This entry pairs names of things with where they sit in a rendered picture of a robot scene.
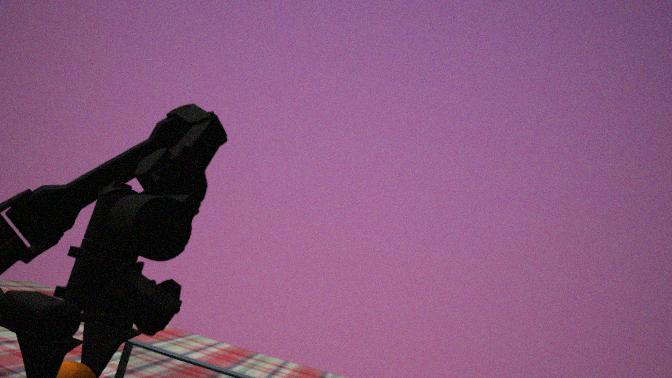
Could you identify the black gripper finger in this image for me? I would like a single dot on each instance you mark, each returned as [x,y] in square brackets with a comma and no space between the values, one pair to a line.
[43,359]
[100,342]

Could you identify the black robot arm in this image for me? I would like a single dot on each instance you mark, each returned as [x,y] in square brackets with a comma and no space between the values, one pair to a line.
[155,223]

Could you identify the orange ball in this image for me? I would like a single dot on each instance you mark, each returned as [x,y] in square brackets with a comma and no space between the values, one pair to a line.
[72,369]

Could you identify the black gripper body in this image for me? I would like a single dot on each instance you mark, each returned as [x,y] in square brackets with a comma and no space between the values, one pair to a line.
[44,318]

